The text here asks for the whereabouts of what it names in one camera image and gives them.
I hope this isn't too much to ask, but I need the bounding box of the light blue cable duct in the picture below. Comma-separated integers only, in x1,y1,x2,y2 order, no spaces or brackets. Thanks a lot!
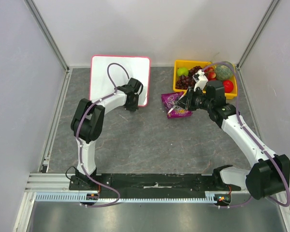
35,192,230,203

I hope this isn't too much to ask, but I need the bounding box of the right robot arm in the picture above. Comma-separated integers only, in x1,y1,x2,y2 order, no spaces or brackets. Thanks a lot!
175,81,290,205

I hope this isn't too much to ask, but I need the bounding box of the yellow plastic tray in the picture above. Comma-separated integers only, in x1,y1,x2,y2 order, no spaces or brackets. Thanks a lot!
173,59,238,100

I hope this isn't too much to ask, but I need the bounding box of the green netted melon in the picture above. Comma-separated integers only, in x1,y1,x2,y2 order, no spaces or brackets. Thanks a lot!
215,61,234,81

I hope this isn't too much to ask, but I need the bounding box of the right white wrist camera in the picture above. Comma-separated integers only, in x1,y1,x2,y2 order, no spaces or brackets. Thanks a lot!
192,70,208,92

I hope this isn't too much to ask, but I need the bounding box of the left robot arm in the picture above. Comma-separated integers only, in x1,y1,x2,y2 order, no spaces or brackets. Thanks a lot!
71,78,144,190

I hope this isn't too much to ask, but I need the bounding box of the green apple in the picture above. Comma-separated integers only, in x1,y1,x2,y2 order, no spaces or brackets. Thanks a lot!
177,67,189,77

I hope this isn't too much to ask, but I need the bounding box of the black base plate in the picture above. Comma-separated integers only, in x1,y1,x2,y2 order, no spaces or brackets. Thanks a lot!
69,173,241,199

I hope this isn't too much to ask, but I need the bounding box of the dark purple grape bunch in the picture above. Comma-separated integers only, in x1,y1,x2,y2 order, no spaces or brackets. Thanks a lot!
175,66,202,90

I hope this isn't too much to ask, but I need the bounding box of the red peach cluster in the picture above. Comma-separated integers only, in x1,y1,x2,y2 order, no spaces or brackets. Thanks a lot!
204,66,216,81

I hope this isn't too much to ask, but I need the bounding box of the red apple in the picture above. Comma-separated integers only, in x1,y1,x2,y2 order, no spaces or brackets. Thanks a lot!
223,80,234,93

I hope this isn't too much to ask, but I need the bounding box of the purple snack bag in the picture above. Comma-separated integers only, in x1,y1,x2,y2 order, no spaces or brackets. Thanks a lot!
161,92,192,119

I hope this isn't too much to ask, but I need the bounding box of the pink framed whiteboard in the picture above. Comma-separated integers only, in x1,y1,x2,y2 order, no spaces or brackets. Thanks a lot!
89,55,151,107

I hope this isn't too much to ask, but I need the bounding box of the orange capped marker pen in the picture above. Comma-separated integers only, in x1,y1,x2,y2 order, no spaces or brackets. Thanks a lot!
168,94,185,114

